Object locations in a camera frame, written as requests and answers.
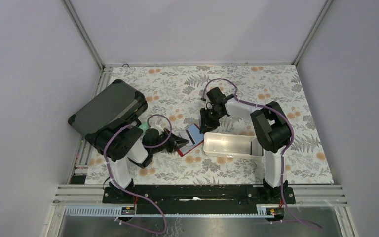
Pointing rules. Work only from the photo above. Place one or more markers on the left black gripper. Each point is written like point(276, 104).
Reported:
point(172, 146)

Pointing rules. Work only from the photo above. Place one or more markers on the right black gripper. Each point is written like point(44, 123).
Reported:
point(206, 125)

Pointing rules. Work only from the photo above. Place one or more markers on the red card holder wallet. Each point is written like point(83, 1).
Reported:
point(194, 137)

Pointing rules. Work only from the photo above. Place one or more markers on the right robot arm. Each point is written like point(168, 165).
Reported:
point(271, 127)

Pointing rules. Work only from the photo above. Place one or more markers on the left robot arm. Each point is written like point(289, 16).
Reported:
point(121, 143)

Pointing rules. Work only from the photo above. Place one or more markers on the white plastic tray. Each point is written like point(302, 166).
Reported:
point(229, 146)

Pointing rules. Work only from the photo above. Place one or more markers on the mint green tube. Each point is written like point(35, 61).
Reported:
point(144, 127)

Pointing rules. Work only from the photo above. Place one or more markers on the floral table mat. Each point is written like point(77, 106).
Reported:
point(174, 99)

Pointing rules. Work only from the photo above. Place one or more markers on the black hard case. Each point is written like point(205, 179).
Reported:
point(118, 101)

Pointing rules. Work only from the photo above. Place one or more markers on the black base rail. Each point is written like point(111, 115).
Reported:
point(193, 201)

